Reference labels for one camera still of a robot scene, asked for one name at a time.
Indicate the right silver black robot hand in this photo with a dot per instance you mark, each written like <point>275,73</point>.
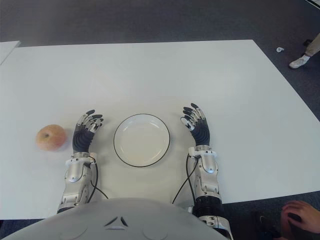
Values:
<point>202,133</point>

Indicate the white plate with black rim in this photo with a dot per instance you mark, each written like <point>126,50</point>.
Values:
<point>142,140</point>

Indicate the neighbouring white table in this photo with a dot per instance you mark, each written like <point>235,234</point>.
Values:
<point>6,51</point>

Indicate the black computer mouse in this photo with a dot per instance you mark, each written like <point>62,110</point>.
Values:
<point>294,217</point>

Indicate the yellow red apple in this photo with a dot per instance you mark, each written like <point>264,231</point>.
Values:
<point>51,138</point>

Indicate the small white floor object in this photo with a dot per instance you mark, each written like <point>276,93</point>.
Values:
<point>279,49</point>

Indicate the beige trouser leg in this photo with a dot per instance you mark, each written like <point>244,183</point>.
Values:
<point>314,46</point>

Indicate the white sneaker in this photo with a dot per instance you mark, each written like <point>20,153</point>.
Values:
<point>298,62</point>

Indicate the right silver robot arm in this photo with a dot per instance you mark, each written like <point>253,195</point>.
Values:
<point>208,175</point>

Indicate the person's bare hand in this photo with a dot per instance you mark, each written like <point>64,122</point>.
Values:
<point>306,213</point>

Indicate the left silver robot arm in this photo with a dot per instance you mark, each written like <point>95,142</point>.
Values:
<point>75,172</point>

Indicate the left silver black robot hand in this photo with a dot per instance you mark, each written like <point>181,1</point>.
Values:
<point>81,140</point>

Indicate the grey white robot torso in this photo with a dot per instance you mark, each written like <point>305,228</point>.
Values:
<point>112,220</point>

